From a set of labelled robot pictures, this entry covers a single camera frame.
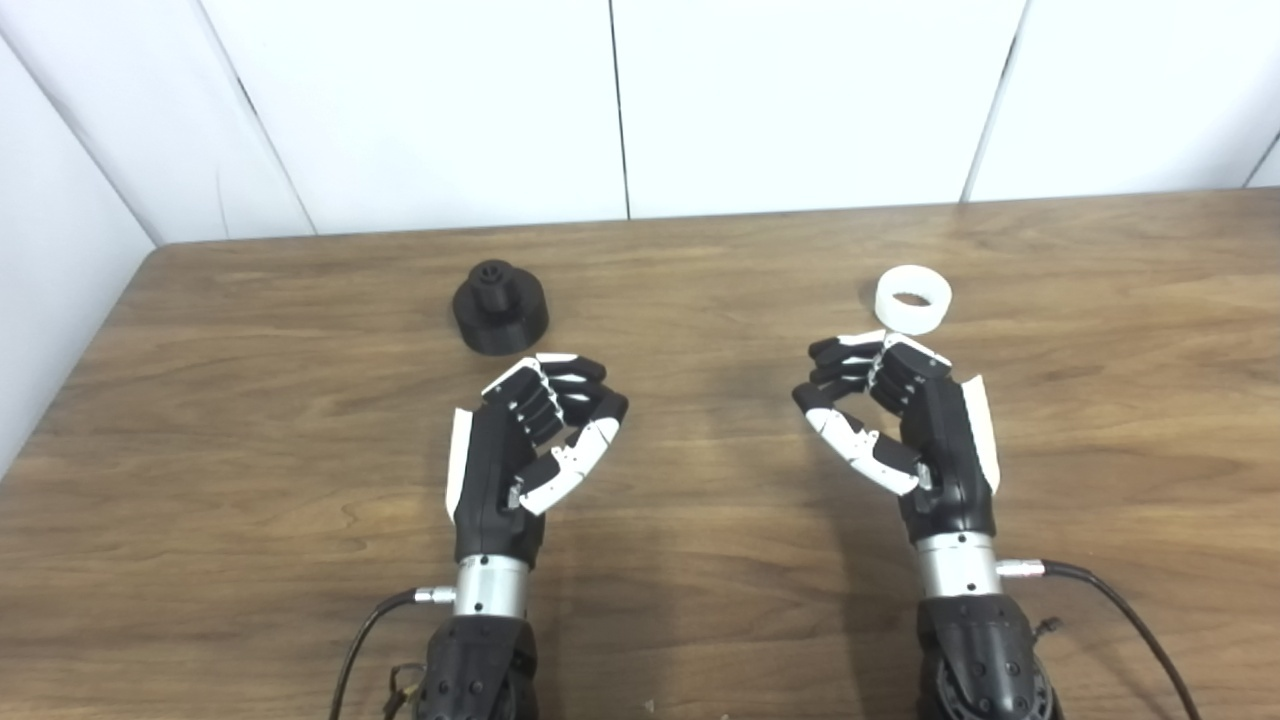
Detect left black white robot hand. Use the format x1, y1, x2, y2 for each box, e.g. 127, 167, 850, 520
444, 353, 630, 566

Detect white plastic ring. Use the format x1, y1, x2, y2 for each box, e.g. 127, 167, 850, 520
875, 265, 953, 334

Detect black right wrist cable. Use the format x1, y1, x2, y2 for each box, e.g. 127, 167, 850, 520
997, 560, 1201, 720

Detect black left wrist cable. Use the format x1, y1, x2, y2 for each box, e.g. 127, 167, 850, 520
330, 587, 456, 720

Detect round black plastic part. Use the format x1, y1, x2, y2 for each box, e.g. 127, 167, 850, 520
452, 259, 550, 357

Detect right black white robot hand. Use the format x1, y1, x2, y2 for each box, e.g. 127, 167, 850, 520
792, 331, 1001, 546

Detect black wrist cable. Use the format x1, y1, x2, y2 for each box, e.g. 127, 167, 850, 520
330, 587, 456, 720
997, 560, 1201, 720

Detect thin left arm wires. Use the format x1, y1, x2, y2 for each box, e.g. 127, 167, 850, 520
386, 663, 427, 718

